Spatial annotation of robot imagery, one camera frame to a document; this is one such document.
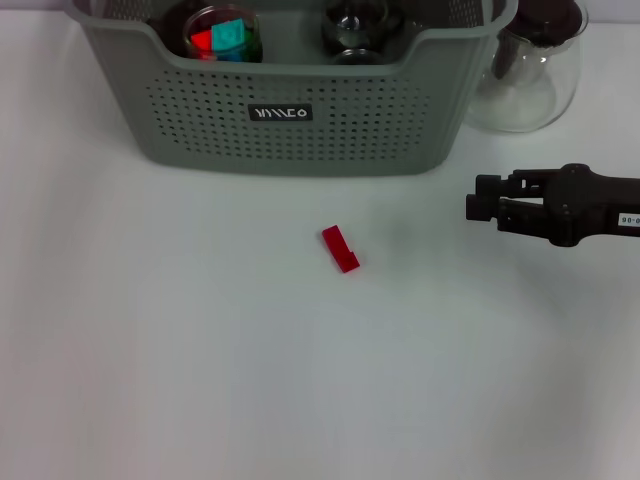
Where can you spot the dark red building brick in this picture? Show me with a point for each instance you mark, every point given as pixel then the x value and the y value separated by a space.
pixel 341 250

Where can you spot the grey-green perforated storage bin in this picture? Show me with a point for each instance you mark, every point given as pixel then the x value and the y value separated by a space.
pixel 210 125

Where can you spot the bright red building brick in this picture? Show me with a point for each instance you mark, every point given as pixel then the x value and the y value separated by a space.
pixel 201 40

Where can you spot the glass teacup black sleeve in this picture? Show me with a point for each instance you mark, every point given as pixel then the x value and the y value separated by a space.
pixel 357 25
pixel 359 57
pixel 190 25

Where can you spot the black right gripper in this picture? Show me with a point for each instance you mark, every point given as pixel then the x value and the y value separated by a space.
pixel 590 205

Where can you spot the teal building brick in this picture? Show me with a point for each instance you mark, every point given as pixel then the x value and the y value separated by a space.
pixel 230 36

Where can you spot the glass carafe black lid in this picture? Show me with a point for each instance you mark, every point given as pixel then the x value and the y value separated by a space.
pixel 525 100

